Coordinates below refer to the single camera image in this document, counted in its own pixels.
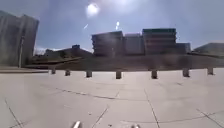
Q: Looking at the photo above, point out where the long dark low wall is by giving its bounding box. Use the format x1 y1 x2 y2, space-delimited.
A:
25 53 224 72

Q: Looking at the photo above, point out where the tall grey building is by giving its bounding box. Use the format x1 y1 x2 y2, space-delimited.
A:
0 9 40 68

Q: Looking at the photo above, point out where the wide dark tiered building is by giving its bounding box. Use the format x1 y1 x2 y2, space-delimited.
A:
91 27 192 57

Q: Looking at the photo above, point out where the low flat building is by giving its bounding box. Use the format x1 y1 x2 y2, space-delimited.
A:
191 42 224 57

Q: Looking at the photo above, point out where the pale stone slab plaza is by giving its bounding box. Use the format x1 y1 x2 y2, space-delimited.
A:
0 68 224 128

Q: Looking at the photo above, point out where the low stone ledge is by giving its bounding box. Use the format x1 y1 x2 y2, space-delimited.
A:
0 65 50 75

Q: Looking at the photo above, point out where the pole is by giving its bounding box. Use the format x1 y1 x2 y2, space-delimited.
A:
18 34 25 69

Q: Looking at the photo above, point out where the row of square bollards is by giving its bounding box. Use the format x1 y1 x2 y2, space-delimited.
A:
50 67 215 80

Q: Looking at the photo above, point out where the low building with blue top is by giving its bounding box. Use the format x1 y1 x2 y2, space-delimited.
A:
32 44 94 64

